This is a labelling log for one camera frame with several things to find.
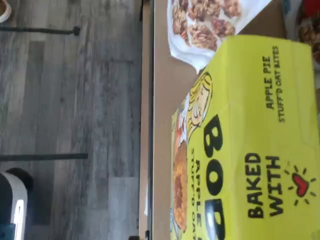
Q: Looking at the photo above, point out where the green Bobo's apple pie box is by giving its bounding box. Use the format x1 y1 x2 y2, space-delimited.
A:
169 34 320 240

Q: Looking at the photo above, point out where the black metal shelf rack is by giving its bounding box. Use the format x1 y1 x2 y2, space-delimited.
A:
141 0 155 240

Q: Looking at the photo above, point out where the granola bag red label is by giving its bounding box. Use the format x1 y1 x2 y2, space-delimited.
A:
166 0 274 75
284 0 320 66

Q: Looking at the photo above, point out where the black metal leg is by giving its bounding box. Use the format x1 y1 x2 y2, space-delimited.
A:
0 152 89 162
0 25 81 37

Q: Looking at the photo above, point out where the white and grey rounded device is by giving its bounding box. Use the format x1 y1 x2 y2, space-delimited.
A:
0 171 29 240

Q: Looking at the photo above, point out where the round tan object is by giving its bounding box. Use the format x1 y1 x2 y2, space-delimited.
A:
0 0 13 24

